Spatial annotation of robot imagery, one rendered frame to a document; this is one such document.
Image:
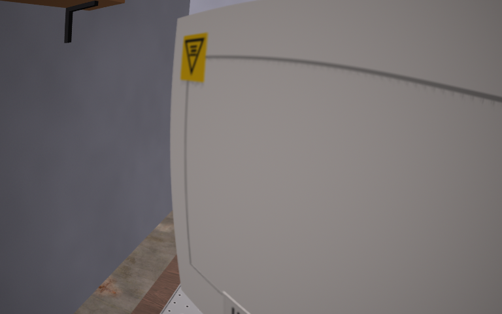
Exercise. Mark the grey rectangular base plate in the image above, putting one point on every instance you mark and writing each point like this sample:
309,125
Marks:
179,303

